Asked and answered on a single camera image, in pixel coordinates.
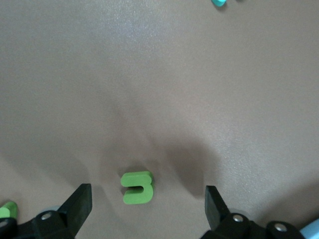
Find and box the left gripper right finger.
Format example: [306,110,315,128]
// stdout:
[200,185,306,239]

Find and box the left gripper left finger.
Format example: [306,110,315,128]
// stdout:
[0,183,93,239]

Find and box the green foam letter N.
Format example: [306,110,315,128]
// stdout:
[0,201,18,220]

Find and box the green foam letter u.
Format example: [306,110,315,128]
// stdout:
[120,170,154,205]

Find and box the blue plate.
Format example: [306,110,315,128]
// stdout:
[298,220,319,239]

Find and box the brown table cover sheet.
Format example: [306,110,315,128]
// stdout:
[0,0,319,239]

